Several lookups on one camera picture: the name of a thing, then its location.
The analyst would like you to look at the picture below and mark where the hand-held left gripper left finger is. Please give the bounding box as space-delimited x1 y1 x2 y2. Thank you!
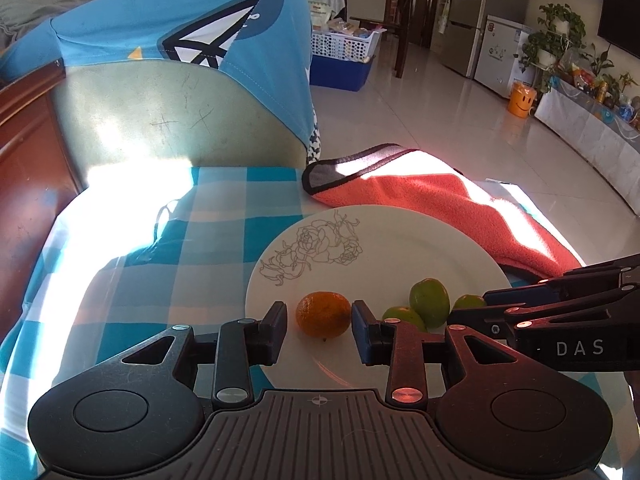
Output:
120 301 289 411

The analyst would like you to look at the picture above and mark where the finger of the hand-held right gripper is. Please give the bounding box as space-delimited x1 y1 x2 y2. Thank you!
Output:
446 287 640 342
482 254 640 311

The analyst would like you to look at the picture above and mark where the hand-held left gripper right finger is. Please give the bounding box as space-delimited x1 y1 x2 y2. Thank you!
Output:
351 300 522 411

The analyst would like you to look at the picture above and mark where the green jujube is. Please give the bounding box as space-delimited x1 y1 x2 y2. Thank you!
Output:
382 306 428 333
451 294 487 313
409 278 451 328

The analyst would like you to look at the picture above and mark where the orange tangerine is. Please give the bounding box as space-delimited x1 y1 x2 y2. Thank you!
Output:
296 291 352 339

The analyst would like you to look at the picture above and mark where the white plate with line drawings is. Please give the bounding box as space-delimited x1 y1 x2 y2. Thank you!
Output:
245 205 514 393

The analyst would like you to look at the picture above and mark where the blue white checkered tablecloth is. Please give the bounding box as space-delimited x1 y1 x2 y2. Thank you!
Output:
0 165 640 480

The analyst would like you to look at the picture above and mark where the red towel with grey border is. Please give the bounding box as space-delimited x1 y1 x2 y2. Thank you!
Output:
301 143 586 281

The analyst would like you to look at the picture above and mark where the white marble low cabinet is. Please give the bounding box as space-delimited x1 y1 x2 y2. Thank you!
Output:
534 77 640 211

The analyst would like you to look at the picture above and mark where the houndstooth sofa cover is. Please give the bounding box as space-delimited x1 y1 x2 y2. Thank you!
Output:
304 110 324 168

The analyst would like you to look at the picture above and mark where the yellow smiley bucket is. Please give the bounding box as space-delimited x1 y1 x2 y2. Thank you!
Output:
507 81 539 120

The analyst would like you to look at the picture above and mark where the white chest freezer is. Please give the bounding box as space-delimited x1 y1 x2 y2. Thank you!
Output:
474 15 534 99

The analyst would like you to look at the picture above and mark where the trailing potted plant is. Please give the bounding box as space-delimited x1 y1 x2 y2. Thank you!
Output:
537 4 587 48
519 32 568 75

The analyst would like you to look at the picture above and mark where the small potted plant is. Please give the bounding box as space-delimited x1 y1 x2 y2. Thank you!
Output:
586 44 615 82

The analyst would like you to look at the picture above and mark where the pale green sofa cushion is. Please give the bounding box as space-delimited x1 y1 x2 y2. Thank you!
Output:
52 62 308 196

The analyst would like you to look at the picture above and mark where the blue plastic storage bin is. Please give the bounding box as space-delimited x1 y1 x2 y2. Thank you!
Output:
310 52 376 92

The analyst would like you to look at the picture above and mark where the silver refrigerator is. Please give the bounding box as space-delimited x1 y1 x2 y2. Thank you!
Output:
440 0 531 79

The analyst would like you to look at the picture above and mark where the white plastic basket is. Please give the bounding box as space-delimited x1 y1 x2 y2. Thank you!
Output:
311 27 383 61

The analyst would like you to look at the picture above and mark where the dark wooden chair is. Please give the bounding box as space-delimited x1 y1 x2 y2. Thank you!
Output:
380 0 417 79

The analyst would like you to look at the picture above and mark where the wooden bed headboard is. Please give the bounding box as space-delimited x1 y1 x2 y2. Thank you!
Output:
0 60 86 341

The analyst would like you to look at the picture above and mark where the black television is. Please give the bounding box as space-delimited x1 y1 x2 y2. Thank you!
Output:
597 0 640 57

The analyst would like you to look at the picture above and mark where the white paper bag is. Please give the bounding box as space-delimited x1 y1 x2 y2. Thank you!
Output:
307 0 334 27

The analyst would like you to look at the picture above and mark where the grey cloth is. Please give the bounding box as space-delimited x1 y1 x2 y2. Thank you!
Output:
0 0 118 33

